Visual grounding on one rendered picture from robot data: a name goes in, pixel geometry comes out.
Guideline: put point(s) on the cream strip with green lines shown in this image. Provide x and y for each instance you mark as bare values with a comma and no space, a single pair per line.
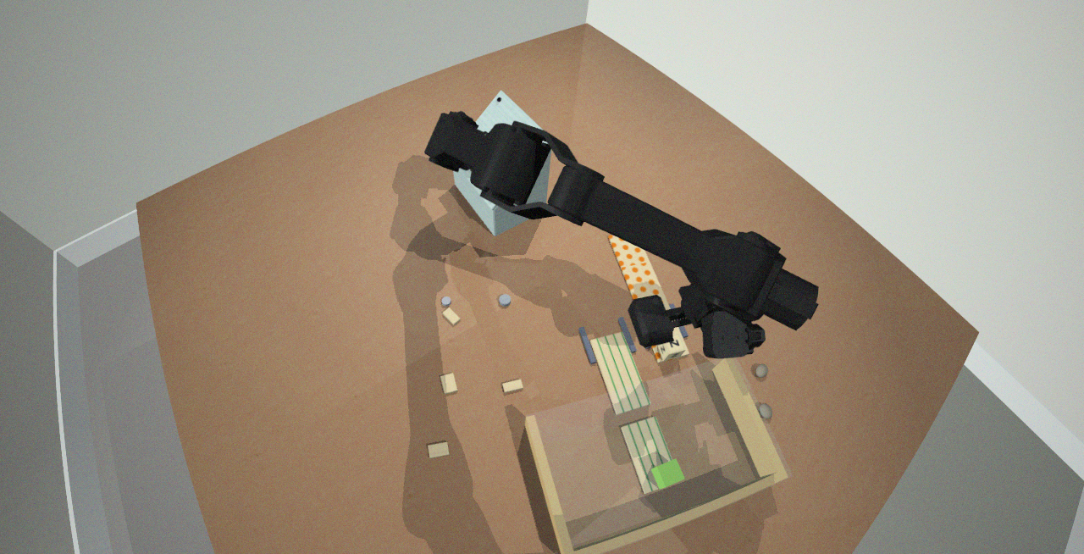
615,361

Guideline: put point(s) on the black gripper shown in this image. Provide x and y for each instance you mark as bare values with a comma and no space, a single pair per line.
654,324

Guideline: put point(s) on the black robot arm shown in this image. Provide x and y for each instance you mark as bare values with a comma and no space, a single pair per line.
742,274

